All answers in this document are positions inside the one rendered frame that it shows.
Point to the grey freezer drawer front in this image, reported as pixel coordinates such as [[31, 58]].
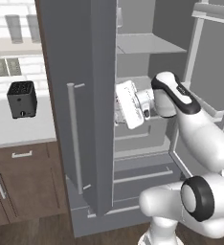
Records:
[[139, 188]]

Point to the grey wall outlet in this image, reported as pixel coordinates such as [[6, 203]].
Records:
[[0, 67], [14, 66]]

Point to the brown drawer front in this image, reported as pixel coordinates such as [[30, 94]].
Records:
[[21, 154]]

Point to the grey fridge shelf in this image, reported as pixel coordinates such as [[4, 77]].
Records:
[[145, 43]]

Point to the grey fridge door with shelves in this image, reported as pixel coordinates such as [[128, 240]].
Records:
[[212, 63]]

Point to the grey fridge crisper drawer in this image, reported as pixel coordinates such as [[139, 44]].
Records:
[[139, 134]]

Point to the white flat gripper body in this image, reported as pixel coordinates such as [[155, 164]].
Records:
[[129, 103]]

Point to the white wall shelf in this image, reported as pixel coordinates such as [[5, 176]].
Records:
[[15, 48]]

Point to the black toaster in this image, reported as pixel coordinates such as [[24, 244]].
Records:
[[21, 100]]

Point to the grey fridge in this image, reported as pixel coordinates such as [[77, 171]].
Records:
[[139, 63]]

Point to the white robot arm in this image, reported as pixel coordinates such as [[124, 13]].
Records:
[[200, 134]]

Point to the grey glass jar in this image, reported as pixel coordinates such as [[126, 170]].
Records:
[[34, 28], [14, 28]]

